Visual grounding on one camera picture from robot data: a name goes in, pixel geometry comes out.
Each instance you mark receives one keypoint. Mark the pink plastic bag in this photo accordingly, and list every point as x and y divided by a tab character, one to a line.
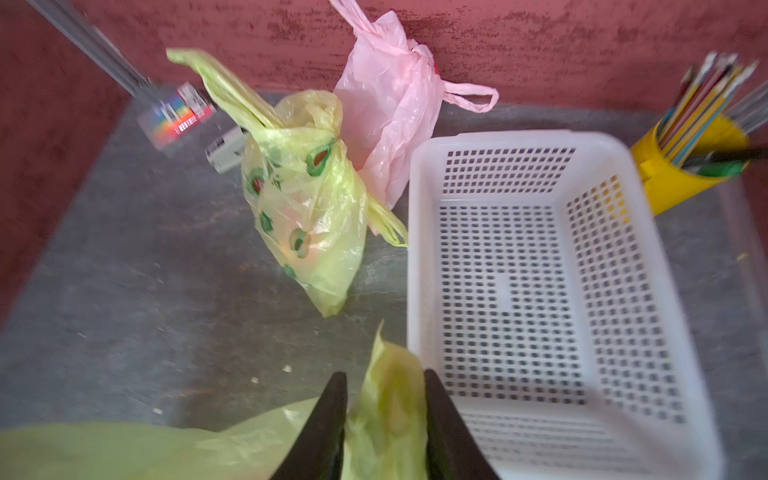
392	94

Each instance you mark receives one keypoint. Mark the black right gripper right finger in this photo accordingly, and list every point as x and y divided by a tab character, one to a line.
451	451

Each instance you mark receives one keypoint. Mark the green avocado plastic bag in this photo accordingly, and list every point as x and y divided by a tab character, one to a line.
310	206

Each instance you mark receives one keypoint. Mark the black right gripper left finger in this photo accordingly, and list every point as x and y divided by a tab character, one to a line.
318	452

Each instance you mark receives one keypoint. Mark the yellow pencil cup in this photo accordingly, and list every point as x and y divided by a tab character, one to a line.
667	185

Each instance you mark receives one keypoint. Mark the colorful marker pack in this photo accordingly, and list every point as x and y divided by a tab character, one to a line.
172	115

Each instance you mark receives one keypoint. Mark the white black stapler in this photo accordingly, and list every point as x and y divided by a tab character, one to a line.
226	152

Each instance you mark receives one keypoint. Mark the white plastic basket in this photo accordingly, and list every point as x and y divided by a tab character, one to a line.
540	293

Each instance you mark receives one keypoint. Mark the left aluminium corner post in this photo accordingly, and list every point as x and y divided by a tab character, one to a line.
93	43

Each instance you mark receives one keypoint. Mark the colored pencils bundle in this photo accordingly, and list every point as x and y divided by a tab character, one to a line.
706	95

